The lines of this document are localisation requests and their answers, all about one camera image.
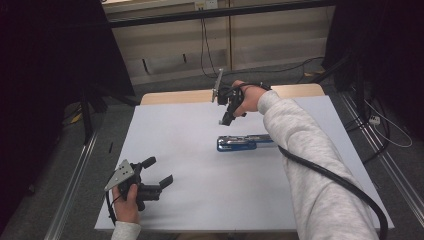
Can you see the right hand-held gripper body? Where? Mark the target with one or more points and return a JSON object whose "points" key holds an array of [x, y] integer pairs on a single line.
{"points": [[229, 95]]}

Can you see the person's left hand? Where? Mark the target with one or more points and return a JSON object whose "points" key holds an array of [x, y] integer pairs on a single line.
{"points": [[126, 206]]}

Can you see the white wall socket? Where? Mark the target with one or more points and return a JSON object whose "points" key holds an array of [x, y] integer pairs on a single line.
{"points": [[206, 4]]}

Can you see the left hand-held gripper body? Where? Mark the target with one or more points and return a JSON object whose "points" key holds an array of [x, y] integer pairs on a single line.
{"points": [[124, 176]]}

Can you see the white power strip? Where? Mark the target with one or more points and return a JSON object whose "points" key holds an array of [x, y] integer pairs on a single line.
{"points": [[375, 120]]}

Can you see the blue stapler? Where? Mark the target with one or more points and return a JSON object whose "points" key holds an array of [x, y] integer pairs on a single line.
{"points": [[240, 143]]}

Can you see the person's right hand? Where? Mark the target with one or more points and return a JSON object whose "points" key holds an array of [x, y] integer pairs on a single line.
{"points": [[250, 97]]}

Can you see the small black floor item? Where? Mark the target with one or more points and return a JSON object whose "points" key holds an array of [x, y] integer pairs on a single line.
{"points": [[110, 148]]}

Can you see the black curtain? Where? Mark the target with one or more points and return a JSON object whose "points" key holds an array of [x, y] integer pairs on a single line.
{"points": [[50, 66], [383, 50]]}

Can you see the white table cover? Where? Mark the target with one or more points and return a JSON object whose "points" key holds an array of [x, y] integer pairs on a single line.
{"points": [[186, 160]]}

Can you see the black stand legs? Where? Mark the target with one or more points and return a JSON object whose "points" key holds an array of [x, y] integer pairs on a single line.
{"points": [[89, 113]]}

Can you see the aluminium floor rail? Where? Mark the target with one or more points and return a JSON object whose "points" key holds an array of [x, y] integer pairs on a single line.
{"points": [[71, 186], [386, 156]]}

